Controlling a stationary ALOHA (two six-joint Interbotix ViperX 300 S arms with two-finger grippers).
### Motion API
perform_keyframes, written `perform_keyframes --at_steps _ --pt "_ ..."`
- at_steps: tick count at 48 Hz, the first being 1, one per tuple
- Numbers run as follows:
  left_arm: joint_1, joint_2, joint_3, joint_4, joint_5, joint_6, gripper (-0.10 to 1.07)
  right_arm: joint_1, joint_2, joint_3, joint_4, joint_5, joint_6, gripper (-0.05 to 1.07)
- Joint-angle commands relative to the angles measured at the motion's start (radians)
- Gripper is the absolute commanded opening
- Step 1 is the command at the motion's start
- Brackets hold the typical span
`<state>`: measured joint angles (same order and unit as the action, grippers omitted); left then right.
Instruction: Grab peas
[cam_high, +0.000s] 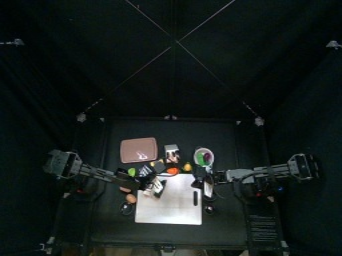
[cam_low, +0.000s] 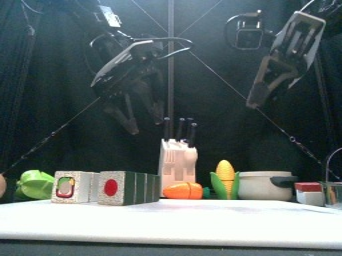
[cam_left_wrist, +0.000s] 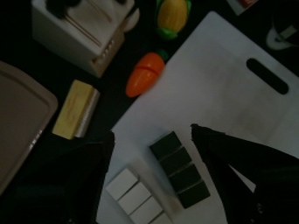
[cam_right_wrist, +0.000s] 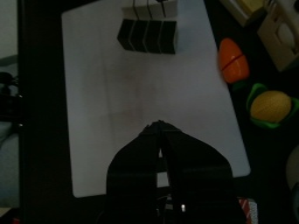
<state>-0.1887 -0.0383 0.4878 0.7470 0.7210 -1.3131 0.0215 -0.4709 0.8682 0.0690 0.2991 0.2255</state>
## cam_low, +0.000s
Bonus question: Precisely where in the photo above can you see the white toy knife block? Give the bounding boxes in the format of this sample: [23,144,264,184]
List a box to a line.
[157,138,199,198]

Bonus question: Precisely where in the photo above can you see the green toy sushi roll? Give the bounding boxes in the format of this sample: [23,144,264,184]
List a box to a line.
[96,170,163,207]

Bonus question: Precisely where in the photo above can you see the white toy sushi block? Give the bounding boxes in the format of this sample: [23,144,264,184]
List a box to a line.
[49,170,100,205]

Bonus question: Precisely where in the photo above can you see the orange toy carrot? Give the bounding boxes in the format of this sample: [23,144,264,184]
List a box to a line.
[161,181,212,201]

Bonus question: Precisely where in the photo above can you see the yellow toy corn cob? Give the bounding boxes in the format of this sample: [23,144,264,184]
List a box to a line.
[208,159,242,201]

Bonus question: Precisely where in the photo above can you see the white toy pot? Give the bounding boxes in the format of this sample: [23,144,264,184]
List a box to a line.
[236,170,299,202]

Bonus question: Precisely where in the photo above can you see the red and white toy block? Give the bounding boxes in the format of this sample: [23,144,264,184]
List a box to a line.
[294,181,326,207]

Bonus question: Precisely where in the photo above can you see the white cutting board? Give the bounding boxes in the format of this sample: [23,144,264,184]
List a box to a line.
[0,198,342,251]

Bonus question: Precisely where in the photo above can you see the small metal toy pot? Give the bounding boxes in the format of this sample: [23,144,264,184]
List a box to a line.
[319,147,342,210]

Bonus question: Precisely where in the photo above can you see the red food piece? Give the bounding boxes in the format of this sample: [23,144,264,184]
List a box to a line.
[0,173,8,199]

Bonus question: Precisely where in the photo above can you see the vertical metal frame pole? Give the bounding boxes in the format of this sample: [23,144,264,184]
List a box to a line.
[167,0,176,141]

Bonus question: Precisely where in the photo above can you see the black handled toy knife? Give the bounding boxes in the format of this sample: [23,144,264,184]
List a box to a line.
[184,117,195,134]
[176,117,187,142]
[188,122,199,148]
[161,116,172,142]

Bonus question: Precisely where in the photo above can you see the thin diagonal brace cord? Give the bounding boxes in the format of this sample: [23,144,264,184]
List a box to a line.
[0,0,226,176]
[131,0,342,183]

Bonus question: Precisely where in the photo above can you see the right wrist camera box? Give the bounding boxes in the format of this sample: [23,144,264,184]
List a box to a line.
[231,16,267,52]

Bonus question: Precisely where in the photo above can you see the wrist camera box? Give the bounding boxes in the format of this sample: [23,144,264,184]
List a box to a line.
[231,16,267,52]
[96,4,123,30]

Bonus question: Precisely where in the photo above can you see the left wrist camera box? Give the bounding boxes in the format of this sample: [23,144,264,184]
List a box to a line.
[96,4,123,30]

